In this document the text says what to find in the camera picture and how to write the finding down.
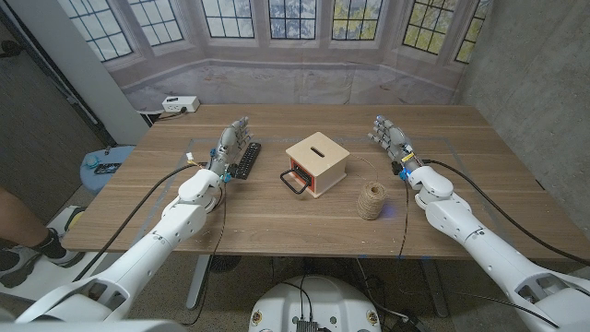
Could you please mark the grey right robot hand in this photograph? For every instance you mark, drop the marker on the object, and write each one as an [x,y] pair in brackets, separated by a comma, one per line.
[394,138]

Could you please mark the wooden box with slot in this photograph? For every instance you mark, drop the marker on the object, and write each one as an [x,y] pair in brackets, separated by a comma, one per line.
[322,157]

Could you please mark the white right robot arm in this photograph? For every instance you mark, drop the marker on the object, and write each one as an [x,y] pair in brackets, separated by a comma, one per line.
[488,249]

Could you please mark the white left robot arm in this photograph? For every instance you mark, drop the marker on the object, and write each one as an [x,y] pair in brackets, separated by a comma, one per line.
[152,249]

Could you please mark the black TV remote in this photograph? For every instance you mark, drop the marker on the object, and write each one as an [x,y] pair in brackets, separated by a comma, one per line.
[248,159]

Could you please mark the brown twine spool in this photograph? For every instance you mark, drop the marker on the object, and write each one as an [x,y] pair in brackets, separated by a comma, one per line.
[371,200]

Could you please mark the printed window backdrop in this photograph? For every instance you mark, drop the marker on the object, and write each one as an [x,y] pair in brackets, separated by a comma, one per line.
[286,83]

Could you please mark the grey table leg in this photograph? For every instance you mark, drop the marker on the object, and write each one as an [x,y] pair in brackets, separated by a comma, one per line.
[198,281]
[435,290]

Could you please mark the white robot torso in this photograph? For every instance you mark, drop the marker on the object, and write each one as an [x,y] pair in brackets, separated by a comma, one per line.
[318,304]

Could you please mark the white power strip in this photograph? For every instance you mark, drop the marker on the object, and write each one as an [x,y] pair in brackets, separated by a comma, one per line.
[180,104]

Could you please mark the blue round stool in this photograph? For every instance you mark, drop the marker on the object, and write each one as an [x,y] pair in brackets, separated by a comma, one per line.
[110,157]

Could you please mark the small black device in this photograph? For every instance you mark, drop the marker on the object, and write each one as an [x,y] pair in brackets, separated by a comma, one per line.
[107,168]

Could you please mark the teal small object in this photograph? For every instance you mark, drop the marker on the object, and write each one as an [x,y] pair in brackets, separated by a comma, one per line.
[92,162]

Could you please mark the white floor platform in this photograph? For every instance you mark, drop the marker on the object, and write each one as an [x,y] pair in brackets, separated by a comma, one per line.
[50,282]

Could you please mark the person's bare leg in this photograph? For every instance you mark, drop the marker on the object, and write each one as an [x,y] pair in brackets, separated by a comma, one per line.
[18,221]

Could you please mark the grey sneaker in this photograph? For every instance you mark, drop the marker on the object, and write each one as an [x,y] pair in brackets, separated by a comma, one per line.
[18,269]

